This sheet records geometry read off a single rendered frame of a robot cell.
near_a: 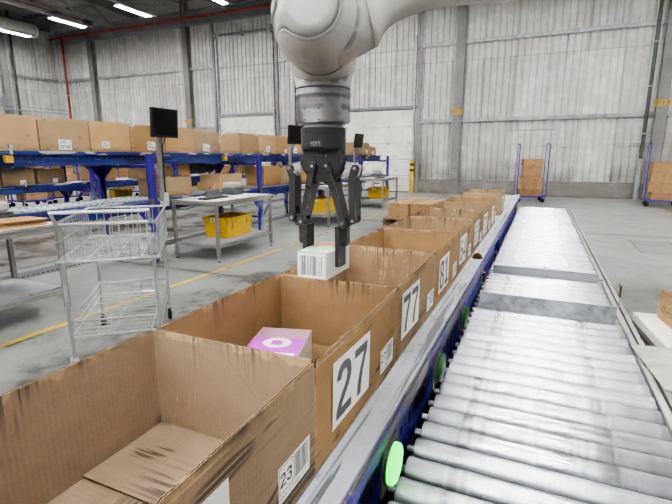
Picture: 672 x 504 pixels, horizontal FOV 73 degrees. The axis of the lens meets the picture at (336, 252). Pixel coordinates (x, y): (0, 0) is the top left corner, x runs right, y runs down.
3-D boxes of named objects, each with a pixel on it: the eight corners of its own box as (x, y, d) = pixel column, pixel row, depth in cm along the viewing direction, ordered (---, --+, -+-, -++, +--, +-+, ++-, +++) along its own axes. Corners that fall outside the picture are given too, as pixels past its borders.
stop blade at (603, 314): (614, 331, 159) (617, 307, 157) (478, 313, 177) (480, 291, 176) (614, 330, 160) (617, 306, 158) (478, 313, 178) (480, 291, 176)
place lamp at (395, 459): (393, 496, 74) (394, 459, 73) (385, 494, 75) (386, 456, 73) (404, 470, 80) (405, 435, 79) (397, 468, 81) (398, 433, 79)
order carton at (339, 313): (316, 473, 64) (315, 362, 61) (160, 424, 76) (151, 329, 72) (396, 361, 99) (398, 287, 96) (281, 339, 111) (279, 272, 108)
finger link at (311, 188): (316, 163, 75) (309, 161, 75) (300, 226, 78) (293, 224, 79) (327, 163, 78) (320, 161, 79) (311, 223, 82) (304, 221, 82)
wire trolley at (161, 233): (101, 323, 366) (87, 195, 345) (174, 316, 382) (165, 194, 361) (65, 385, 266) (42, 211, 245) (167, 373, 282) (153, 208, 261)
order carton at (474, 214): (471, 256, 205) (474, 218, 201) (408, 250, 216) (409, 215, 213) (481, 241, 240) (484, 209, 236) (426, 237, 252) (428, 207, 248)
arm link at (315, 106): (337, 84, 68) (337, 125, 69) (359, 92, 76) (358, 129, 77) (285, 88, 72) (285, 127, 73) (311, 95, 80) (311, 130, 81)
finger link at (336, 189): (330, 163, 78) (337, 161, 77) (347, 226, 79) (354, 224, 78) (320, 164, 75) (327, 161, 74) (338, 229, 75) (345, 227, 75)
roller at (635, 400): (662, 424, 107) (665, 405, 106) (441, 381, 128) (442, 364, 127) (657, 413, 111) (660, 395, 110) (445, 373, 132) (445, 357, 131)
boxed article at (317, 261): (349, 267, 84) (349, 243, 83) (326, 280, 75) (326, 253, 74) (322, 264, 86) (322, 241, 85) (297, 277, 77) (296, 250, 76)
